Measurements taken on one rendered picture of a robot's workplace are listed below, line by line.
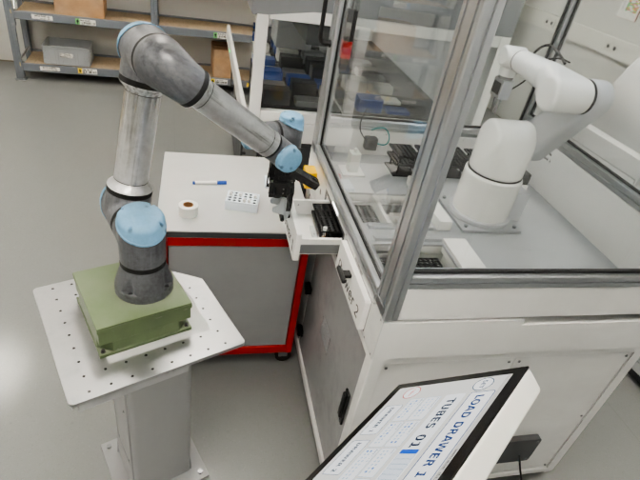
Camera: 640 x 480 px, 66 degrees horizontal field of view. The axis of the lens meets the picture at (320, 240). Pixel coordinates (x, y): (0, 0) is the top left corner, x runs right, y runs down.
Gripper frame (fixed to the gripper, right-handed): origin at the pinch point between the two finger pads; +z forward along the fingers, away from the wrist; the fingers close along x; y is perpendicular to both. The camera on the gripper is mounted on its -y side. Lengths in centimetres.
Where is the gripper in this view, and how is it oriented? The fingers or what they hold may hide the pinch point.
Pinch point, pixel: (286, 214)
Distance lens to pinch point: 167.1
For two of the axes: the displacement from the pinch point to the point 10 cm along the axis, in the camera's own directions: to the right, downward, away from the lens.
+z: -1.6, 8.1, 5.6
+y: -9.7, -0.1, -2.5
